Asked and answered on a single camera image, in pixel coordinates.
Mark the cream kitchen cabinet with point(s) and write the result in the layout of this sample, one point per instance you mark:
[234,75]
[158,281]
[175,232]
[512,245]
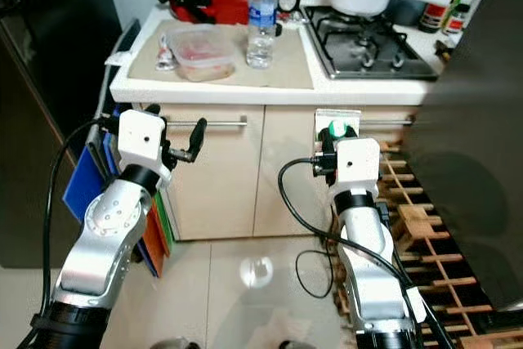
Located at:
[229,194]

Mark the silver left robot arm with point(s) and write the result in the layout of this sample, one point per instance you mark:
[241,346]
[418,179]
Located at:
[110,234]

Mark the small grey fridge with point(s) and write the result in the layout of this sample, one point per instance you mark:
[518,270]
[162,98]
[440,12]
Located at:
[474,136]

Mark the clear plastic water bottle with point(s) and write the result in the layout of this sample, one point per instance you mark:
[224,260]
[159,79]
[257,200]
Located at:
[261,38]

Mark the small red white packet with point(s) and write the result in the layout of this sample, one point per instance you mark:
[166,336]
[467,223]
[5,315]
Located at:
[166,60]

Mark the orange board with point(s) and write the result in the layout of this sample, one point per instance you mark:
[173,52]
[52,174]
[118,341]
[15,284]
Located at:
[152,243]

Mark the grey robot right leg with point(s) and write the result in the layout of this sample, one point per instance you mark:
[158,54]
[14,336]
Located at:
[296,345]

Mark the clear plastic food container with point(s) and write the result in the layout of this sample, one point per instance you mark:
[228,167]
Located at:
[203,51]

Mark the grey robot left leg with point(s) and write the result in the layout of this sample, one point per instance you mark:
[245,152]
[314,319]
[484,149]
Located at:
[174,344]

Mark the beige counter mat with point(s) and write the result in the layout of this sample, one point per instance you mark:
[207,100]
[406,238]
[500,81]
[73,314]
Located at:
[282,71]

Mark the black gas hob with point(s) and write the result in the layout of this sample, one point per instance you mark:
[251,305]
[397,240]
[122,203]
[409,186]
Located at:
[368,46]

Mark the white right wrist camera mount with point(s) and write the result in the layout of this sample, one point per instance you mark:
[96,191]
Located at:
[358,161]

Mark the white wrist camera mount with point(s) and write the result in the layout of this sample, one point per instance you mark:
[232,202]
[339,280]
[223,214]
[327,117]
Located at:
[358,161]
[143,138]

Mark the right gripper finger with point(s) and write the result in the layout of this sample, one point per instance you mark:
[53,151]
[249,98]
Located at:
[324,141]

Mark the small dark sauce bottle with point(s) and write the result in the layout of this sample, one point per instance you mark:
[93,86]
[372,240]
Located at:
[455,20]

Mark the green board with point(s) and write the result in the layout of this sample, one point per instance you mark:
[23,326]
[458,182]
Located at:
[167,226]

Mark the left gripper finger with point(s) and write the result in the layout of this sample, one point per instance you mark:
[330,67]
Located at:
[153,109]
[197,138]

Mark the tall black refrigerator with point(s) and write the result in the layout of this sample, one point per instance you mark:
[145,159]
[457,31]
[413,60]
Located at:
[49,120]

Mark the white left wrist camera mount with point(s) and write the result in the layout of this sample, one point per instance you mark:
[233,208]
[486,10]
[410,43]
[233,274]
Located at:
[143,138]

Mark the grey robot leg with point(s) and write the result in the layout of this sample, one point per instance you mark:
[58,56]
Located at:
[296,345]
[174,344]

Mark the wooden slatted rack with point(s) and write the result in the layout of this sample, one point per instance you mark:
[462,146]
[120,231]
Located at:
[425,222]

